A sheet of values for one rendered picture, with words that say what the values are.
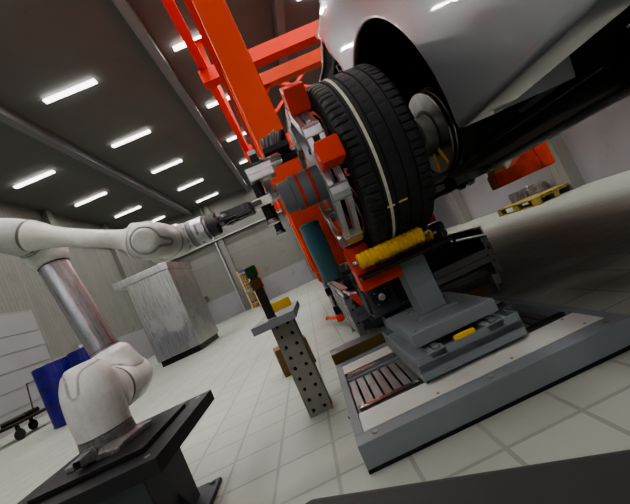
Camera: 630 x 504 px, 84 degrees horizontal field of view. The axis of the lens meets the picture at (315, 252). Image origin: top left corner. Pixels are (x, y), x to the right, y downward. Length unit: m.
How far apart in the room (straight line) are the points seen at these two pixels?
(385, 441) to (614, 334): 0.69
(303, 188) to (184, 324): 6.65
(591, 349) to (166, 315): 7.35
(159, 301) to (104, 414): 6.68
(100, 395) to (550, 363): 1.28
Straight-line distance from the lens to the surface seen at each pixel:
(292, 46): 5.15
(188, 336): 7.79
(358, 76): 1.26
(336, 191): 1.11
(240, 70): 2.09
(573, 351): 1.21
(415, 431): 1.08
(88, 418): 1.29
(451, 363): 1.22
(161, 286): 7.88
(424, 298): 1.37
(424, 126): 1.45
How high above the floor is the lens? 0.55
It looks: 2 degrees up
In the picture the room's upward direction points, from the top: 24 degrees counter-clockwise
